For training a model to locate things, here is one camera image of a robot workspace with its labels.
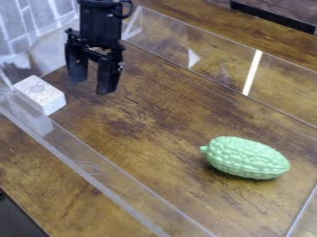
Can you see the green bumpy bitter gourd toy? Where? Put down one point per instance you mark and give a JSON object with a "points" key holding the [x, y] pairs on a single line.
{"points": [[245, 158]]}

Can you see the clear acrylic tray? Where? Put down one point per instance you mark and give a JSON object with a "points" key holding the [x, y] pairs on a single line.
{"points": [[110, 167]]}

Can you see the white speckled rectangular block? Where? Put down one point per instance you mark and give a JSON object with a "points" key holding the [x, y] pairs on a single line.
{"points": [[44, 96]]}

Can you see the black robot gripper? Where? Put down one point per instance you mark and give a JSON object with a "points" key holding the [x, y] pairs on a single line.
{"points": [[96, 42]]}

